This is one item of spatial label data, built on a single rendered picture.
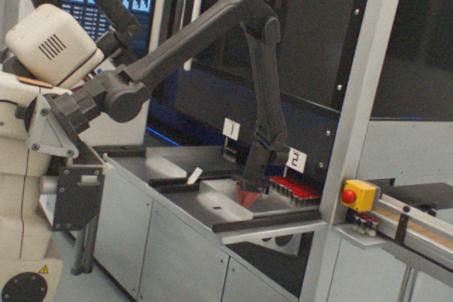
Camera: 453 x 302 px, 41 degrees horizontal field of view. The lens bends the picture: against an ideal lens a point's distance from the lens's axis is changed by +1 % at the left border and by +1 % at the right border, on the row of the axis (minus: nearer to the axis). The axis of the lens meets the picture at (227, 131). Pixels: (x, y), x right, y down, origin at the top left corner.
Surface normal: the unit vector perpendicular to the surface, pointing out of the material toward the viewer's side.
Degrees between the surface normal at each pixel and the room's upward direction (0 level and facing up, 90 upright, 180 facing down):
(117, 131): 90
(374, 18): 90
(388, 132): 90
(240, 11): 113
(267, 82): 107
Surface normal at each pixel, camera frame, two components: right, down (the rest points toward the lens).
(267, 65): 0.51, 0.55
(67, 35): 0.45, 0.29
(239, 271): -0.78, 0.00
